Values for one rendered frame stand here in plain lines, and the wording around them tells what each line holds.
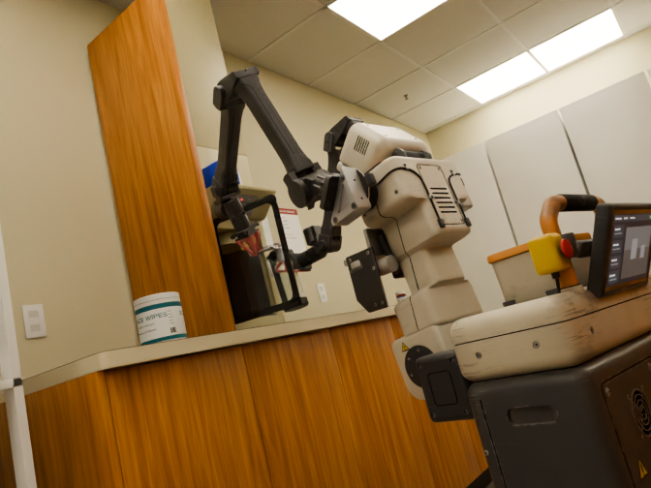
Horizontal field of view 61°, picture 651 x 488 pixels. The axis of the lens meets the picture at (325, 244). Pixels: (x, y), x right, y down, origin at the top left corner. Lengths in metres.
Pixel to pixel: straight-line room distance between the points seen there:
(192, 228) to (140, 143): 0.46
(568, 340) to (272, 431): 0.99
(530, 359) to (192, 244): 1.34
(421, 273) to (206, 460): 0.73
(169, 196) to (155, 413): 0.95
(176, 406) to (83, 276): 0.91
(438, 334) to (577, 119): 3.54
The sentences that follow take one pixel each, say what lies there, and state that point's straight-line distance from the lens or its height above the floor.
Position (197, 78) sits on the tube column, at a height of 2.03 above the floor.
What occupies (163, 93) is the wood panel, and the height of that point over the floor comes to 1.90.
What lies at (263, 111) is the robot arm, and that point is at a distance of 1.51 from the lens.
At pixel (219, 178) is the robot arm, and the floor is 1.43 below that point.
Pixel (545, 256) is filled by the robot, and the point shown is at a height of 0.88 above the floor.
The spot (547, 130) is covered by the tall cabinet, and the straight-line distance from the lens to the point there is 4.76.
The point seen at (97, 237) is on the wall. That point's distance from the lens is 2.36.
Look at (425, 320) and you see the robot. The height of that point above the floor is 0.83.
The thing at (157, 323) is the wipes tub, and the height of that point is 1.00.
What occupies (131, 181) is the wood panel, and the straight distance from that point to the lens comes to 2.35.
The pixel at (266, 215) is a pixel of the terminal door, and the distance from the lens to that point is 1.95.
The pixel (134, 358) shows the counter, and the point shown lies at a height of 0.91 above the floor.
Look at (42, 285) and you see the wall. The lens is 2.19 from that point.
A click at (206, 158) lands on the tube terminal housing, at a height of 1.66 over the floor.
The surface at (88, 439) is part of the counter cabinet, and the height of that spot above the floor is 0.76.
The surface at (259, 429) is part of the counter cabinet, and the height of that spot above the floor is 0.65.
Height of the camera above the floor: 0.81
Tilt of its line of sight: 11 degrees up
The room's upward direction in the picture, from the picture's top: 14 degrees counter-clockwise
